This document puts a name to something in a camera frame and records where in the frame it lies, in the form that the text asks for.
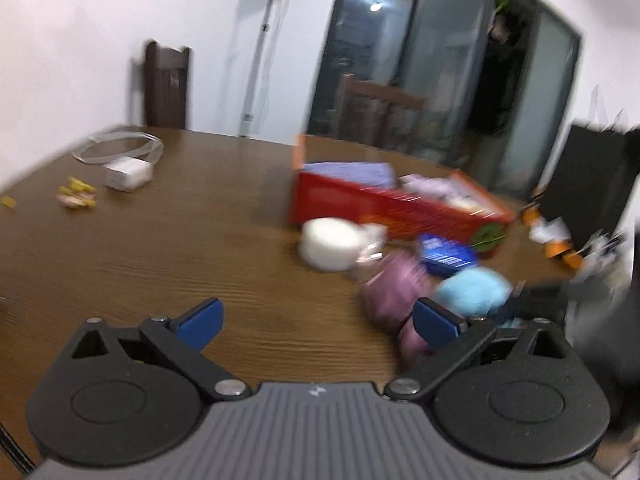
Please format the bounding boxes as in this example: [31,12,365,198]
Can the black paper bag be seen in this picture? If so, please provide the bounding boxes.
[539,125,639,250]

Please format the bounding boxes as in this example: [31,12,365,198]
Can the blue fluffy plush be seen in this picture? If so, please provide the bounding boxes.
[433,266,512,318]

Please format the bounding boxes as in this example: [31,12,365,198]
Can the orange black strap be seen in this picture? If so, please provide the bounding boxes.
[519,199,586,269]

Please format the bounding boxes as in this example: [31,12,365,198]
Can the purple knitted cloth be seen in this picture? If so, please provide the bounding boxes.
[303,162,397,188]

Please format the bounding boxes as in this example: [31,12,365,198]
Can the sliding glass door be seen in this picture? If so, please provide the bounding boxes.
[308,0,582,198]

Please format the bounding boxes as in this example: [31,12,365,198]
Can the dark wooden chair left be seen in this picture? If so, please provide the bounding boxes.
[142,40,192,129]

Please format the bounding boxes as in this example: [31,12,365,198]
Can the studio light on stand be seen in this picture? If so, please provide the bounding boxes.
[239,0,291,138]

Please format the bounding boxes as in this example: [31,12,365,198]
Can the blue tissue packet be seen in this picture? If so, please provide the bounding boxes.
[416,233,478,278]

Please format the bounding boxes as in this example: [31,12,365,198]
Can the dark wooden chair middle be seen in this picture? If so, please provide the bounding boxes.
[330,74,427,154]

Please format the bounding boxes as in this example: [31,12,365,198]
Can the dark wooden chair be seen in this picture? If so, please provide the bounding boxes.
[142,40,192,129]
[330,74,427,154]

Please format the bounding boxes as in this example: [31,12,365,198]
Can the white charger with cable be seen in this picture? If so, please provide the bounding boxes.
[70,130,164,192]

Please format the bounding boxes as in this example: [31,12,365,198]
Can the small yellow pink trinkets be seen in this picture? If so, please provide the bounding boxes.
[58,177,96,209]

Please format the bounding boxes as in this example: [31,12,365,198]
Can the red cardboard box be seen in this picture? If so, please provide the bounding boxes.
[290,133,516,257]

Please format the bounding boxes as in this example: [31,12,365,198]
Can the mauve satin scrunchie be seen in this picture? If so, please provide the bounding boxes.
[359,250,431,366]

